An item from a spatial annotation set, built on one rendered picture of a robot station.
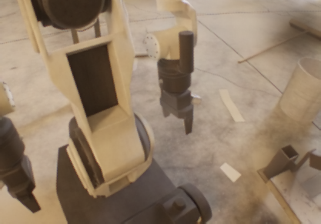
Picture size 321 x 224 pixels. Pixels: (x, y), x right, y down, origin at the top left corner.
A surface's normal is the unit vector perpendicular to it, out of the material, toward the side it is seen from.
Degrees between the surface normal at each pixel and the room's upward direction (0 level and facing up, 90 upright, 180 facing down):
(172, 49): 78
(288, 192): 0
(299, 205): 0
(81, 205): 0
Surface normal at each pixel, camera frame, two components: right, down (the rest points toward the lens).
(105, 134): 0.56, 0.44
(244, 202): 0.04, -0.73
